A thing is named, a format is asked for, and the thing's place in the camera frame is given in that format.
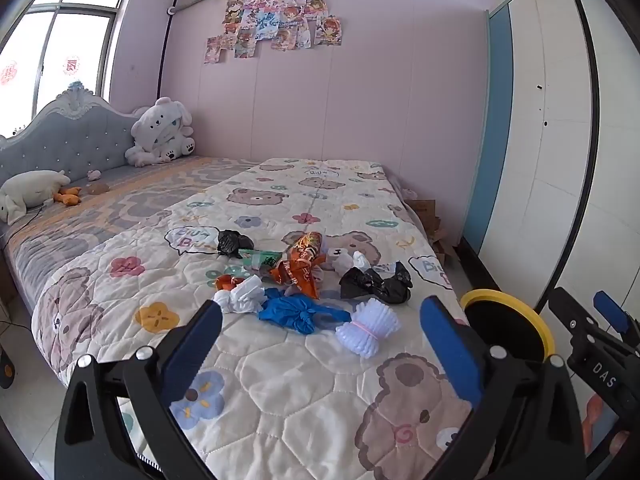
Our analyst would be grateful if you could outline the green wrapper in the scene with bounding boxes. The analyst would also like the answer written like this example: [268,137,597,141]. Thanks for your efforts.
[237,248,281,273]

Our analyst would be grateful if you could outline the black bin with yellow rim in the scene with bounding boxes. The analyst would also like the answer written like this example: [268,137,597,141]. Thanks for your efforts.
[460,289,556,366]

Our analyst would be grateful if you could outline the black device with orange dot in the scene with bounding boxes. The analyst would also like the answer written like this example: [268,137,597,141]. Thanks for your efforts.
[0,345,16,391]

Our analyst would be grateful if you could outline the white plush dog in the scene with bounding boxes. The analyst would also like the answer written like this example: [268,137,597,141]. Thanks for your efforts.
[125,97,196,168]

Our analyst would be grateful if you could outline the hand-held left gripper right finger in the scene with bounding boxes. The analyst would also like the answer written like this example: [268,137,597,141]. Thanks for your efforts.
[419,296,587,480]

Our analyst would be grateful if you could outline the window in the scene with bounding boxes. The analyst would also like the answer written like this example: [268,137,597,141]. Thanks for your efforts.
[0,0,138,138]

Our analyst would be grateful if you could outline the black wall cable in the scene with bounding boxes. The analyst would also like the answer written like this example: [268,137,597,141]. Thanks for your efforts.
[156,7,176,107]

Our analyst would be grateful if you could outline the group of wall posters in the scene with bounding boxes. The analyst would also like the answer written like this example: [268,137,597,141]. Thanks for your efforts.
[202,0,346,66]

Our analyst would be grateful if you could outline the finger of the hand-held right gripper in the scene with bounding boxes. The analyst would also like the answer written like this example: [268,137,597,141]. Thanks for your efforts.
[548,287,606,341]
[593,291,640,346]

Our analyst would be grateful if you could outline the large black plastic bag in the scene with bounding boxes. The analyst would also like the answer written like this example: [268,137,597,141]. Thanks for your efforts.
[339,261,414,306]

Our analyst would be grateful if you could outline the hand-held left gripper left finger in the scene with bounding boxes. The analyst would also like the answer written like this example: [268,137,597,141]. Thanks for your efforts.
[54,300,223,480]

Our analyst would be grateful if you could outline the long white plush toy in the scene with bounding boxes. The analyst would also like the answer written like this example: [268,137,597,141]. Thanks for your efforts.
[0,170,71,226]

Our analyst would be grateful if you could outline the white tissue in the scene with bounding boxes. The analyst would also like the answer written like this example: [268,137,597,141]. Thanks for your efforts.
[332,250,373,276]

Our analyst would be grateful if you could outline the orange snack bag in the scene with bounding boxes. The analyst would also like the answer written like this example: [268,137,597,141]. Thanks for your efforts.
[270,252,328,301]

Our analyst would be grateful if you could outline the blue rubber glove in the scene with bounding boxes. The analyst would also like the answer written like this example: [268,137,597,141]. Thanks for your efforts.
[257,288,351,336]

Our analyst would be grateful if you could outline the small black plastic bag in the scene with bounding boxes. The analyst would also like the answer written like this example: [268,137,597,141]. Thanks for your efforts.
[216,229,256,260]

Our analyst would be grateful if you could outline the bear printed quilt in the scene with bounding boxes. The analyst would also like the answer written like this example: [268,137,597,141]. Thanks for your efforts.
[31,157,496,480]

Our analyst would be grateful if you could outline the grey tufted headboard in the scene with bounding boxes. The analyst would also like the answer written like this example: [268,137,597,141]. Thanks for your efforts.
[0,82,151,186]

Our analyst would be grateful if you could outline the grey orange patterned bedsheet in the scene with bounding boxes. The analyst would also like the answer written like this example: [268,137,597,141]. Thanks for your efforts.
[0,155,261,311]

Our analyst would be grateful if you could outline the white and blue wardrobe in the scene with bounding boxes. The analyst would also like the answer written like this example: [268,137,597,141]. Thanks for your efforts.
[460,0,640,341]

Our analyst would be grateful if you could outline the cardboard box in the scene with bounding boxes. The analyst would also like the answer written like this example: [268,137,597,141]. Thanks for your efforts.
[429,220,461,266]
[406,199,437,226]

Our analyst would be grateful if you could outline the white crumpled plastic bag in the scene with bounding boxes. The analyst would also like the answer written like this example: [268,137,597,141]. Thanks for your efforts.
[212,275,266,315]

